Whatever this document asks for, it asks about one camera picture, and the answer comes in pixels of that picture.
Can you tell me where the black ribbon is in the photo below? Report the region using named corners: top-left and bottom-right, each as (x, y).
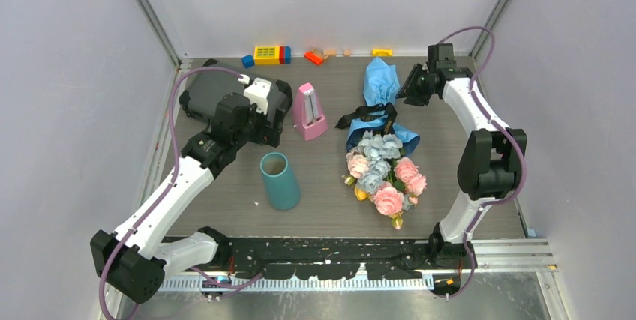
top-left (334, 103), bottom-right (398, 135)

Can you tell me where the blue flower bouquet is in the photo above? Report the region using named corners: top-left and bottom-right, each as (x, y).
top-left (341, 58), bottom-right (428, 230)

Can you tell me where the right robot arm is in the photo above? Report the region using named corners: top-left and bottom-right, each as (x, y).
top-left (398, 64), bottom-right (527, 268)

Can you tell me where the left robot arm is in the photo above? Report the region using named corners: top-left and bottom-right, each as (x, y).
top-left (90, 92), bottom-right (293, 304)

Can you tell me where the teal vase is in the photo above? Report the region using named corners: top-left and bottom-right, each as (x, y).
top-left (259, 152), bottom-right (302, 211)

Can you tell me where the pink metronome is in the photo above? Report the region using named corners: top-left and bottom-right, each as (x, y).
top-left (292, 82), bottom-right (329, 141)

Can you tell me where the yellow arch toy block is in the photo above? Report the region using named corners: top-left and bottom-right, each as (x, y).
top-left (371, 48), bottom-right (393, 57)

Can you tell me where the blue toy cube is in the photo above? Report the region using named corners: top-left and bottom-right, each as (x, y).
top-left (241, 55), bottom-right (255, 69)

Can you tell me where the grey black case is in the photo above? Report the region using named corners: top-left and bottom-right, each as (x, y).
top-left (178, 58), bottom-right (293, 144)

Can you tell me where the red blue toy block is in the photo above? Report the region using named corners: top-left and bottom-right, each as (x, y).
top-left (279, 46), bottom-right (292, 64)

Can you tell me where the orange red toy block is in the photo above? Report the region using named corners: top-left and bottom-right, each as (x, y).
top-left (304, 51), bottom-right (324, 65)

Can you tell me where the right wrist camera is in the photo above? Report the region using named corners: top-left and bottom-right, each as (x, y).
top-left (427, 43), bottom-right (457, 73)

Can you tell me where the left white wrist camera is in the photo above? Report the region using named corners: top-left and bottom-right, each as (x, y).
top-left (238, 74), bottom-right (272, 115)

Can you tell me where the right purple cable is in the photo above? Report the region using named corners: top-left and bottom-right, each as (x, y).
top-left (432, 25), bottom-right (528, 301)

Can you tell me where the purple cable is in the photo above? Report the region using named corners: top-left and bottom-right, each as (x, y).
top-left (97, 66), bottom-right (272, 320)
top-left (432, 25), bottom-right (528, 301)

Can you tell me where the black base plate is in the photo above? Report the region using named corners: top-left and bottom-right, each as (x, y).
top-left (199, 238), bottom-right (473, 280)

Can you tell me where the aluminium frame rail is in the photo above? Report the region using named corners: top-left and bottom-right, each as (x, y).
top-left (105, 238), bottom-right (559, 293)

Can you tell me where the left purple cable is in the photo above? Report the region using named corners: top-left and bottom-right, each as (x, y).
top-left (97, 66), bottom-right (272, 320)

